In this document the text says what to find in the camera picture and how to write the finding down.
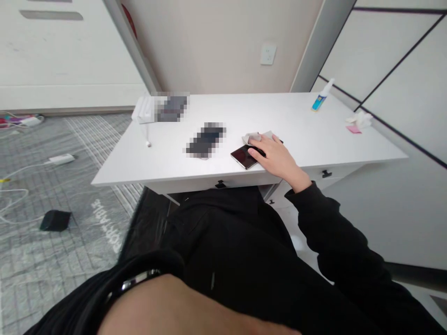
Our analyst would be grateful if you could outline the person's right hand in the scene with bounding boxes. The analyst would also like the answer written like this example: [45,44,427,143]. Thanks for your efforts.
[247,134,312,193]

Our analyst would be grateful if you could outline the person's left hand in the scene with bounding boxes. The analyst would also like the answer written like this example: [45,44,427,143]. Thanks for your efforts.
[99,273,302,335]

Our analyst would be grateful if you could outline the black smartphone with silver edge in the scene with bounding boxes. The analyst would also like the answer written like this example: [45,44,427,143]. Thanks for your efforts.
[230,139,284,171]

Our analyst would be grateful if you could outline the grey cleaning cloth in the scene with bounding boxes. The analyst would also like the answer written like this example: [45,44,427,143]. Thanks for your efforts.
[240,131,277,146]

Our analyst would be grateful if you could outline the white desk with drawers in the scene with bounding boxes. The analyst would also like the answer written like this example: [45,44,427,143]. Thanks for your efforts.
[90,91,410,207]

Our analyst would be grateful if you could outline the white spray bottle blue label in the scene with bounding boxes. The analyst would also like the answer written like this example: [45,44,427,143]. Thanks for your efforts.
[310,78,336,113]

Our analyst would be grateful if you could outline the person's body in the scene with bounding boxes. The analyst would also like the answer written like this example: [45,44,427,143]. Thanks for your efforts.
[164,187,385,335]

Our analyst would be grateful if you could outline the crumpled white tissue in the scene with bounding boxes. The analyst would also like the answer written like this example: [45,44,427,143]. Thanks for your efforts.
[345,112,373,130]

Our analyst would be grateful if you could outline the grey checked rug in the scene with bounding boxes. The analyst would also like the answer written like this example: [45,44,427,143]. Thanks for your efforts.
[0,113,144,335]

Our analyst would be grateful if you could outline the white ribbed box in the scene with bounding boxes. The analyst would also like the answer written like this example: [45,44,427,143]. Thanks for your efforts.
[132,95,157,125]

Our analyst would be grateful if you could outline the black square pouch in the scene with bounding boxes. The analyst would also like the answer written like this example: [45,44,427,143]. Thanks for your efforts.
[39,209,73,233]

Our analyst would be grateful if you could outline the white power adapter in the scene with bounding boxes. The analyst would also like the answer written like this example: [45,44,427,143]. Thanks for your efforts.
[48,153,76,166]

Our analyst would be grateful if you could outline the white cabinet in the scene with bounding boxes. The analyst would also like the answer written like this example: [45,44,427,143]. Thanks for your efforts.
[0,0,149,109]

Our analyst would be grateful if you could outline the white power strip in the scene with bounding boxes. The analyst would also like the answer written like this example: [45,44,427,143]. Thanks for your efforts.
[20,116,45,128]

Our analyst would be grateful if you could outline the white wall socket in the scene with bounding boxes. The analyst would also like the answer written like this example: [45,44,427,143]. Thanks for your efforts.
[259,44,278,66]

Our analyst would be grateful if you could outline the white cable with plug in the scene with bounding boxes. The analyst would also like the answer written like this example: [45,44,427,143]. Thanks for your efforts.
[139,122,153,147]

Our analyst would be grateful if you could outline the white panel door black frame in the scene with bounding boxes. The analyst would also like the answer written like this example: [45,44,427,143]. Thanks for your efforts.
[310,0,447,168]

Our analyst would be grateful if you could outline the white floor cable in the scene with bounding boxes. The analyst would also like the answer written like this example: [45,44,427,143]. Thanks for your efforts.
[0,160,53,224]

